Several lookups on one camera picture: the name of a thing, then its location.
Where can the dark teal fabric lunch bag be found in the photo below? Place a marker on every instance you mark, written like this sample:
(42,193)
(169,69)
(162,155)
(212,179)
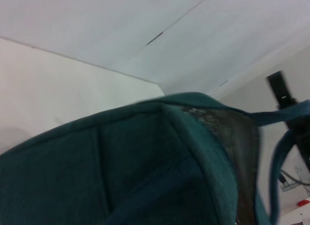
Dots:
(121,167)

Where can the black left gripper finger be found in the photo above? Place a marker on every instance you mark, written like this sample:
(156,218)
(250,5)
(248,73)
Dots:
(278,87)

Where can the small red background object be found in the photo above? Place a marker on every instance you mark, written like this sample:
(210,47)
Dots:
(302,204)

